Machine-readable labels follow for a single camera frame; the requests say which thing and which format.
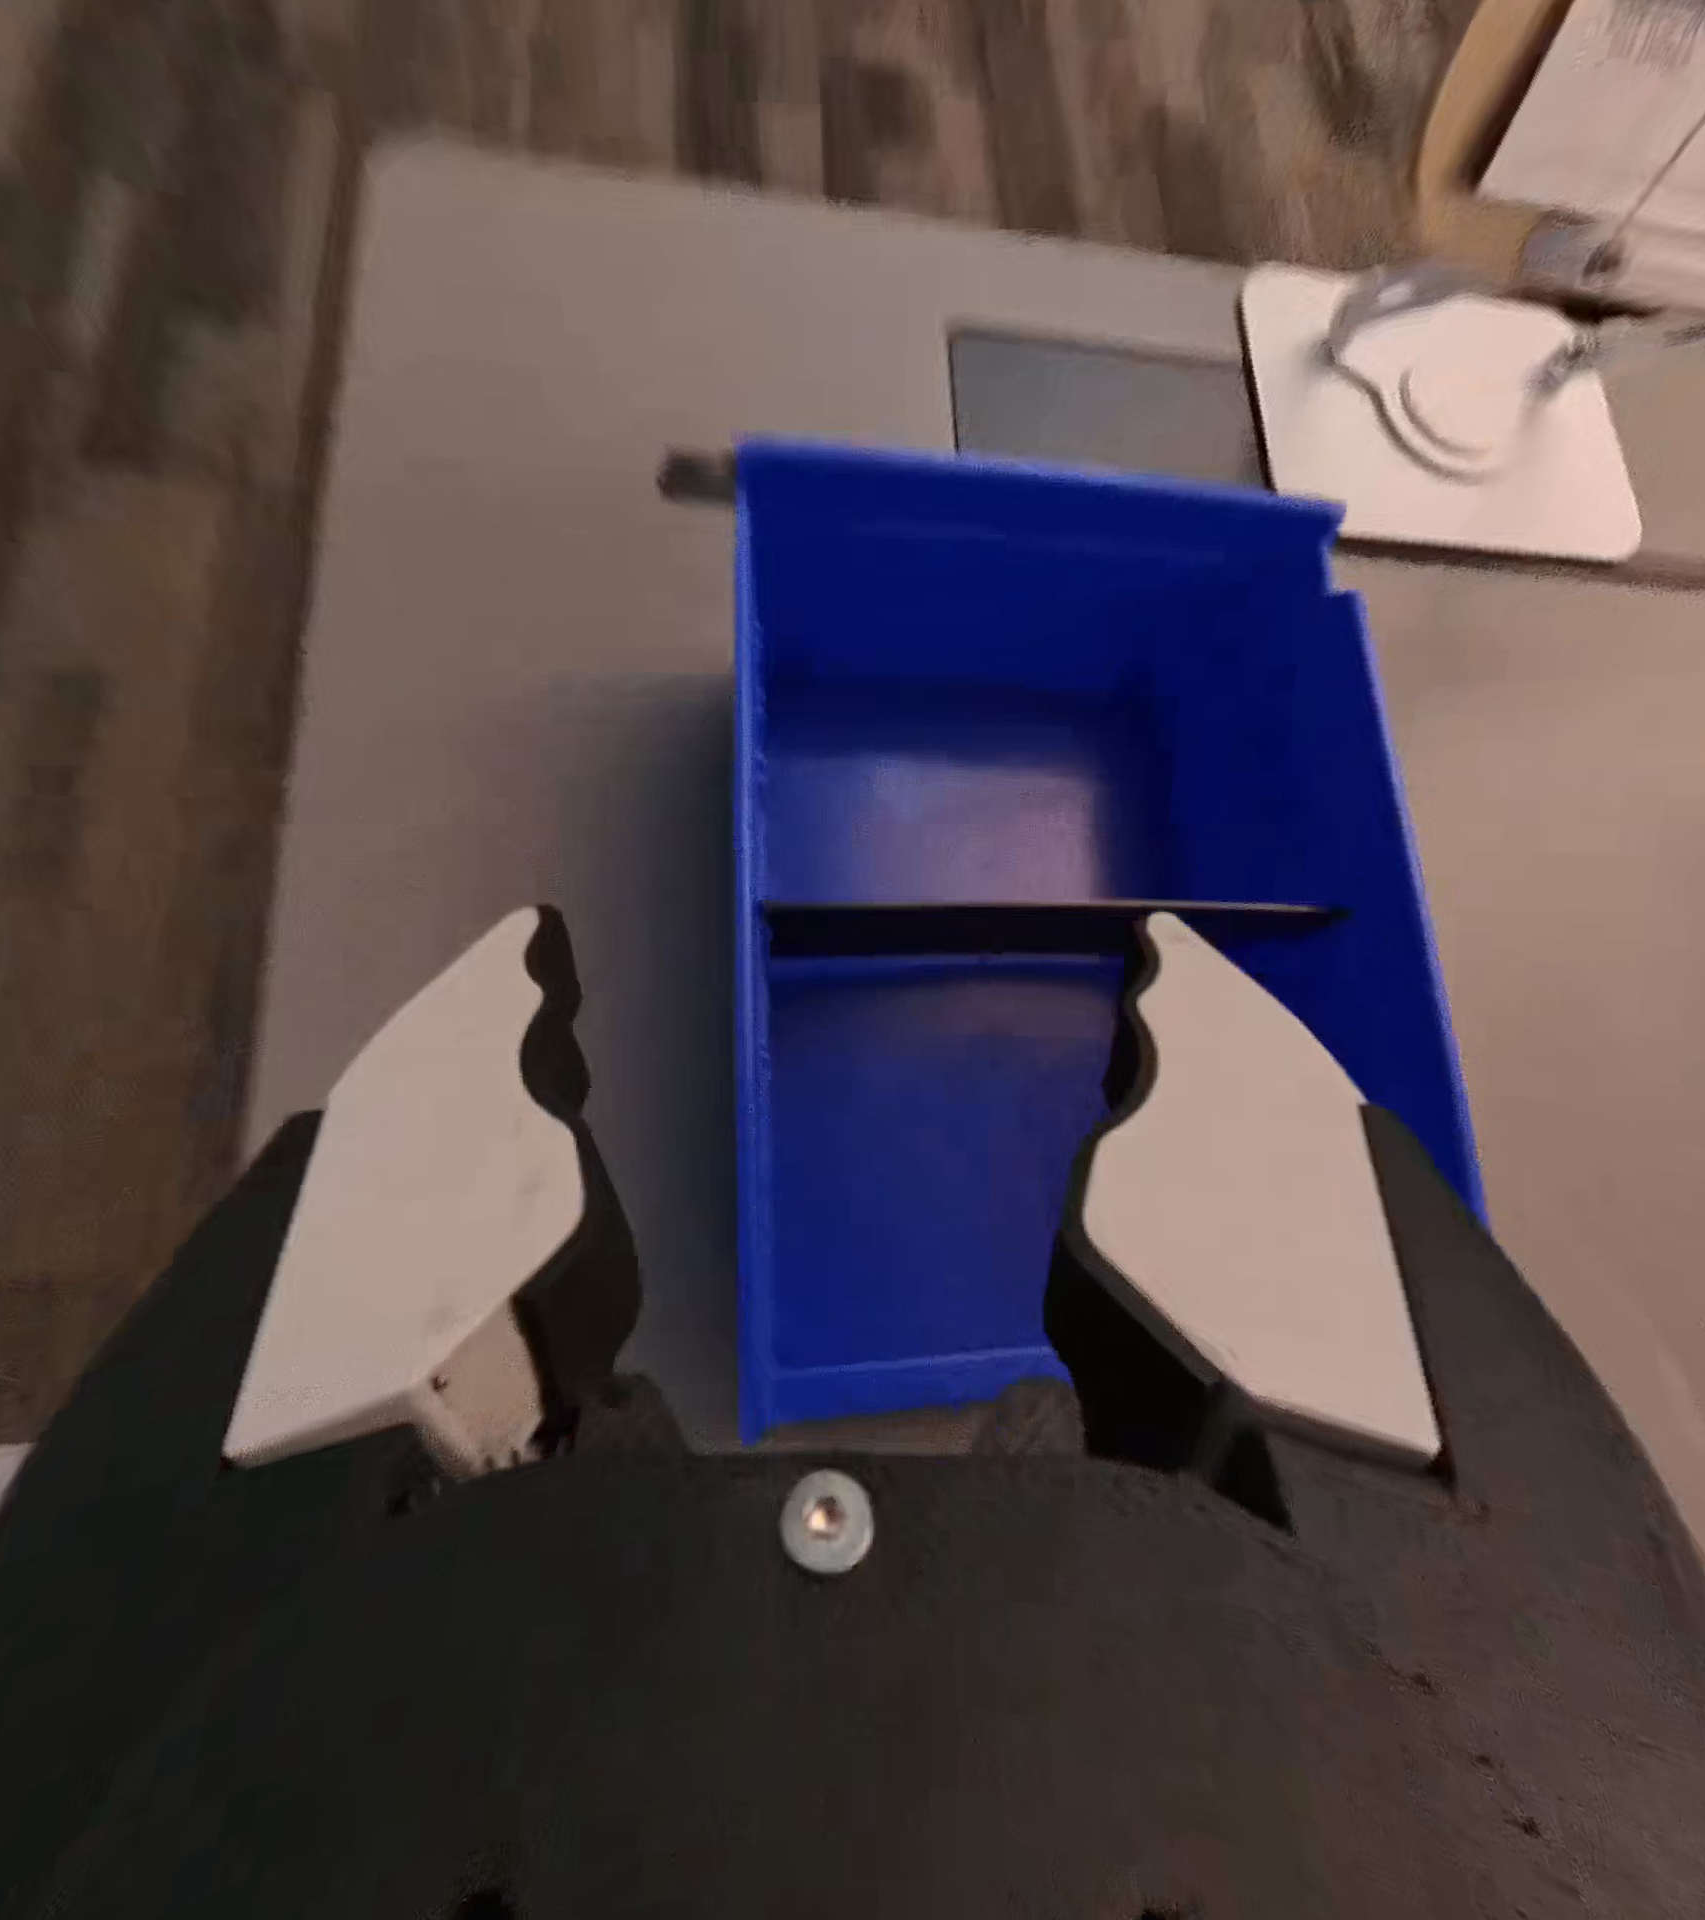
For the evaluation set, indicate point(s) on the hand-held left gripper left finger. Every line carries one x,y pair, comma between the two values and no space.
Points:
416,1200

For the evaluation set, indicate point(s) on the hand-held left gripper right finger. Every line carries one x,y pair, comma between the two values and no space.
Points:
1240,1200

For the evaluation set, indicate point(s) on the blue plastic bin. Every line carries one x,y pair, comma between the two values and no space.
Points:
942,1141

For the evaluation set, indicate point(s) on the black bin divider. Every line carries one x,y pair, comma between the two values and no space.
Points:
942,923

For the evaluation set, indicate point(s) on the white stand base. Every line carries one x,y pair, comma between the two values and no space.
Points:
1481,495

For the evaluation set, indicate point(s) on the wooden backing board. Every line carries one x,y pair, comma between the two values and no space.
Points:
1459,164

